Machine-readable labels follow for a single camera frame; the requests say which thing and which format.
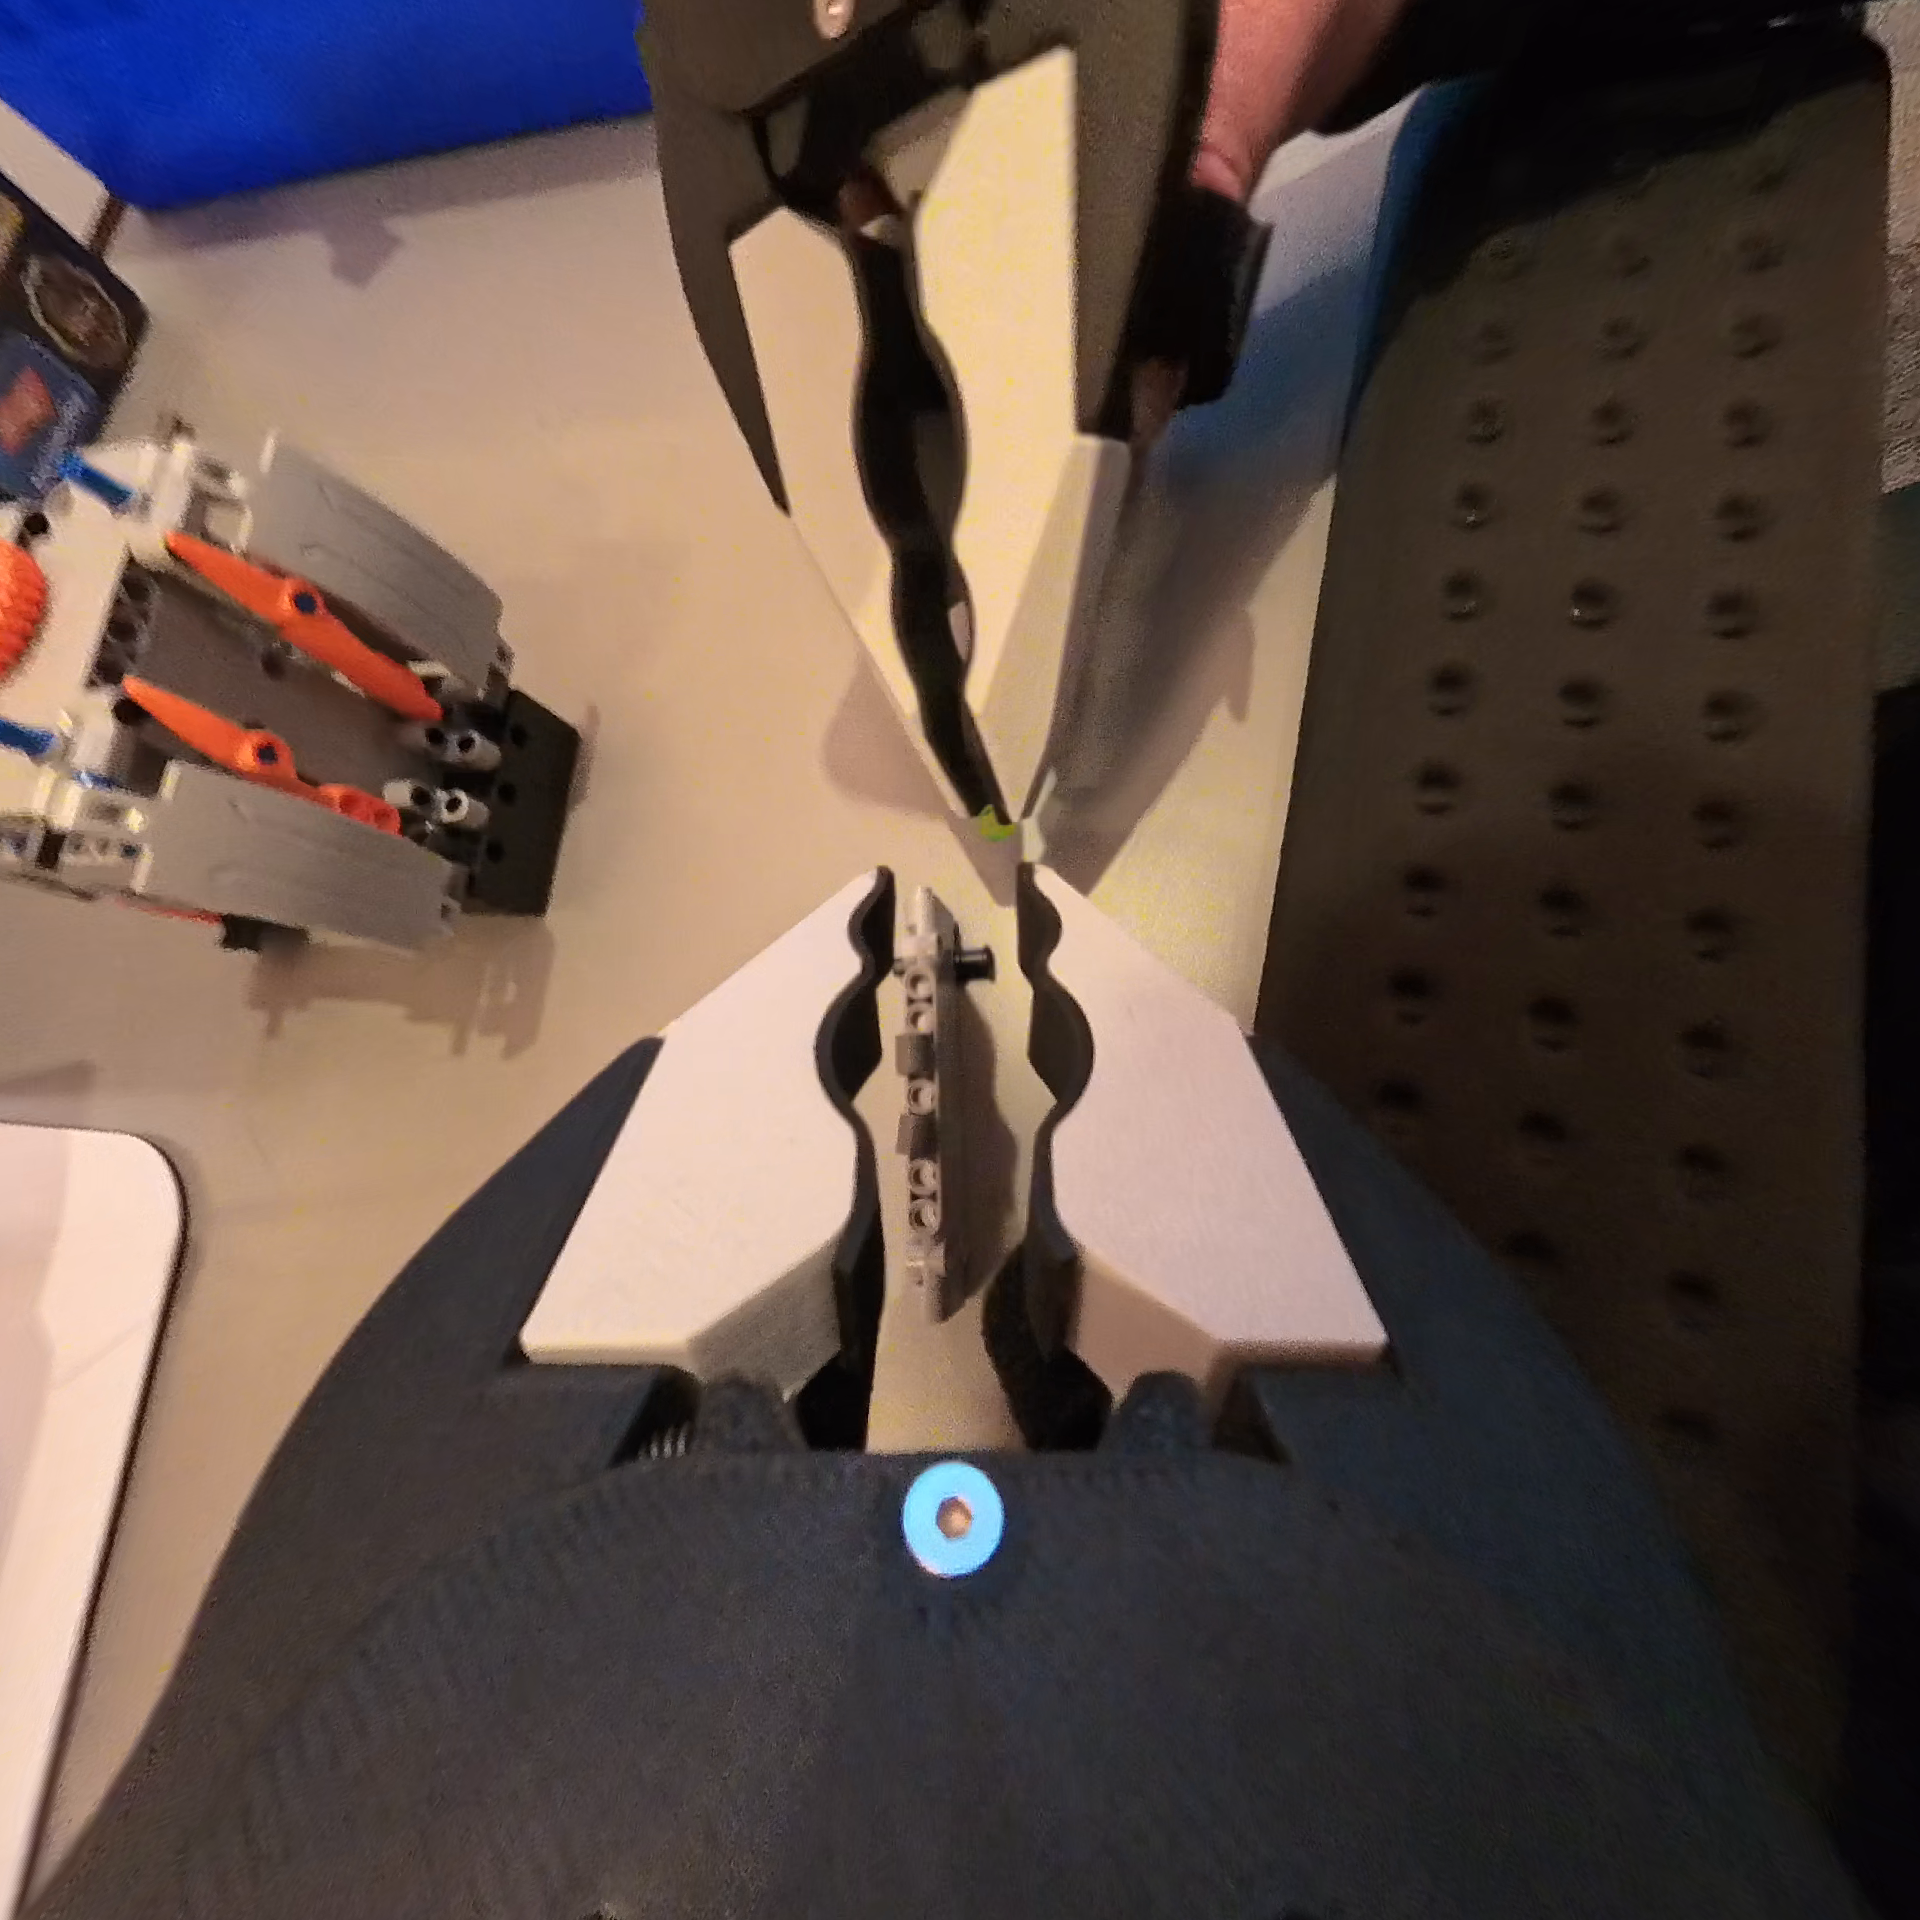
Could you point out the light grey holed brick beam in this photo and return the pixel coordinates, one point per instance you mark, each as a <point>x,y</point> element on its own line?
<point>953,1142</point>

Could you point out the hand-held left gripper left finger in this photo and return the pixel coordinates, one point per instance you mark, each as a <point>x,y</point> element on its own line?
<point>692,1201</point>

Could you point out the blue toy set box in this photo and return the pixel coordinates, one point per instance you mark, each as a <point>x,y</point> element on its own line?
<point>60,360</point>

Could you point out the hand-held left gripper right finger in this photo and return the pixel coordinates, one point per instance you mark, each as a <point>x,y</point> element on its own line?
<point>1214,1201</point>

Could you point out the white stand with base plate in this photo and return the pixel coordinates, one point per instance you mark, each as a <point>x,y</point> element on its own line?
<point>77,1425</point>

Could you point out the grey orange toy brick model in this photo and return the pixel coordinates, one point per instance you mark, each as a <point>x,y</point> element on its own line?
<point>301,721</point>

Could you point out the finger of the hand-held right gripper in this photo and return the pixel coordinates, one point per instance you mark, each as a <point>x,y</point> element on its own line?
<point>1020,376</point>
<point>804,390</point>

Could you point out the black studded foam pad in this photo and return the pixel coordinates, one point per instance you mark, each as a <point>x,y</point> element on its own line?
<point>1589,902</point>

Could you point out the blue plastic bin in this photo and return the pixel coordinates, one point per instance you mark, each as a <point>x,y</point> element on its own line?
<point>301,89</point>

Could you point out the person's right hand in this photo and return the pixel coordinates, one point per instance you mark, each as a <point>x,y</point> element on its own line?
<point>1291,76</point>

